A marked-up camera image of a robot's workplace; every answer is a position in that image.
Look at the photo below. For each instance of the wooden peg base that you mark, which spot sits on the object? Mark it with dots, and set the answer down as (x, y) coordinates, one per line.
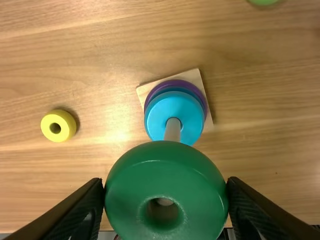
(190, 75)

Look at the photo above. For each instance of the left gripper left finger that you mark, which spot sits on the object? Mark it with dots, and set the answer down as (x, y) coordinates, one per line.
(95, 200)

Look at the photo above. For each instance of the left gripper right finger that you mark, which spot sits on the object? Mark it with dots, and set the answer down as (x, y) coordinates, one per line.
(240, 200)

